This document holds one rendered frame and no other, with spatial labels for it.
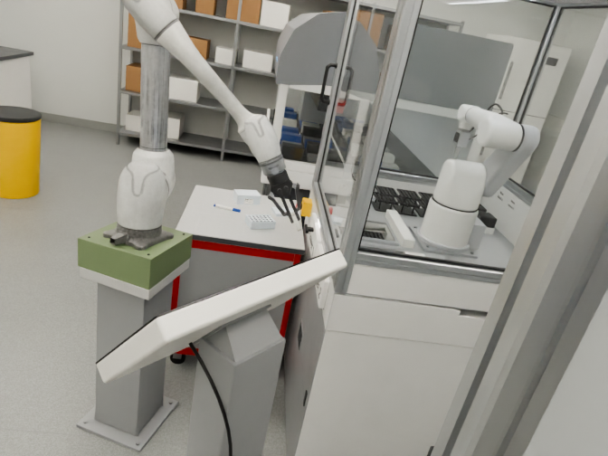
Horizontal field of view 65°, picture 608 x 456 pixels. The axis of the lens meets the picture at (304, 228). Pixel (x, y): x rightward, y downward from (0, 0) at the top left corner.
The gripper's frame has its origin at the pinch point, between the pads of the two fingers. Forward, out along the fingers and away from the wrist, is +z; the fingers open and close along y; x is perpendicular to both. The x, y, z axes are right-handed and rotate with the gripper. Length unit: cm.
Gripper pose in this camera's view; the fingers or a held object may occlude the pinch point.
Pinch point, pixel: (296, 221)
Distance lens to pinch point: 179.8
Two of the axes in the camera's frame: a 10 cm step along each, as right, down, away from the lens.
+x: -1.2, -3.1, 9.4
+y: 9.3, -3.7, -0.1
